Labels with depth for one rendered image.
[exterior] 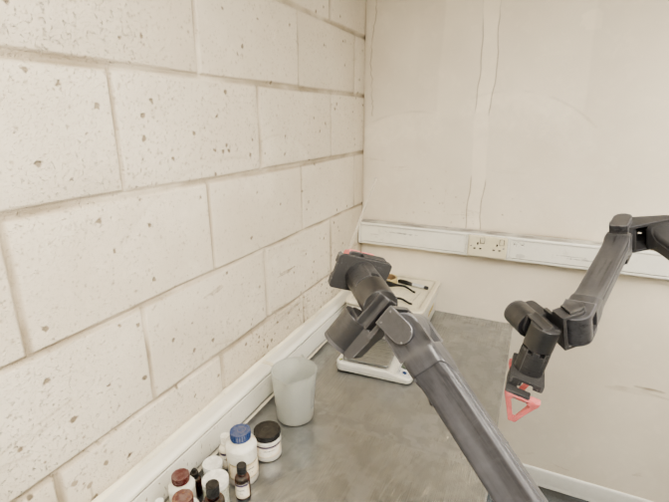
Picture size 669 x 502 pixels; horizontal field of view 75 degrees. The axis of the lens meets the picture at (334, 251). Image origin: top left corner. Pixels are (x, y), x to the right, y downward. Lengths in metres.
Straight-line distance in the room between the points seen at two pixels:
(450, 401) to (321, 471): 0.59
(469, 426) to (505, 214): 1.29
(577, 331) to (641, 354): 1.06
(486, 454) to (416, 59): 1.52
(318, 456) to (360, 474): 0.12
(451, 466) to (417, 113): 1.28
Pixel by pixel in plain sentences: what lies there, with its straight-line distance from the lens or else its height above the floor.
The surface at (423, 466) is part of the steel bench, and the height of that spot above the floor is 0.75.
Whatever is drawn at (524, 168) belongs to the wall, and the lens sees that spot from 1.81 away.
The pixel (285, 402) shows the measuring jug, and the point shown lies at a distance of 1.25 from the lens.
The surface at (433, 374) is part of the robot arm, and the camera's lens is 0.65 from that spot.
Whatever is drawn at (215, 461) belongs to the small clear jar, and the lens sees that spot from 1.16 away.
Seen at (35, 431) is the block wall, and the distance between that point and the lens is 0.92.
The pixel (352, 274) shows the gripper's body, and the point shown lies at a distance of 0.74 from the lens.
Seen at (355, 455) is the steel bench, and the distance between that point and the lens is 1.22.
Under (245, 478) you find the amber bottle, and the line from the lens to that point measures 1.10.
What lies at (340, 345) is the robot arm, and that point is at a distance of 0.70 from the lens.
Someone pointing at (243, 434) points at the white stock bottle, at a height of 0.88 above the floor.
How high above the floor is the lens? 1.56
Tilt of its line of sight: 17 degrees down
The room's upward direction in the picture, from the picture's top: straight up
